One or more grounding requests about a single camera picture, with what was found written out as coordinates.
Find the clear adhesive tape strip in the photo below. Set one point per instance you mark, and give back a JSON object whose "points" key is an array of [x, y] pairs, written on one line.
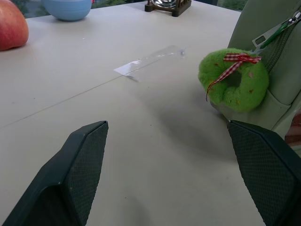
{"points": [[150, 62]]}

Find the light blue bowl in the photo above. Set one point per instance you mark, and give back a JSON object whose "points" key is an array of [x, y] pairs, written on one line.
{"points": [[68, 8]]}

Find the red apple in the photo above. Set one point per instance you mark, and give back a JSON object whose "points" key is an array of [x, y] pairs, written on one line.
{"points": [[10, 28]]}

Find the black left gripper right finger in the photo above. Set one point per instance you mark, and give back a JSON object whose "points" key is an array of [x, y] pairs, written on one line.
{"points": [[268, 169]]}

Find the grey zippered fabric bag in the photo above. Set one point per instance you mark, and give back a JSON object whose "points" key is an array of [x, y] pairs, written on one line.
{"points": [[279, 77]]}

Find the dark wooden rack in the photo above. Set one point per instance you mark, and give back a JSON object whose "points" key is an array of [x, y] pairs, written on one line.
{"points": [[168, 7]]}

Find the silver zipper pull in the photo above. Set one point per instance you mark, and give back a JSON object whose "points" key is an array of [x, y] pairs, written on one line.
{"points": [[270, 35]]}

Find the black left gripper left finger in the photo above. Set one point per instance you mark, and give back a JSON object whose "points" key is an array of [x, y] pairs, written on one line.
{"points": [[70, 174]]}

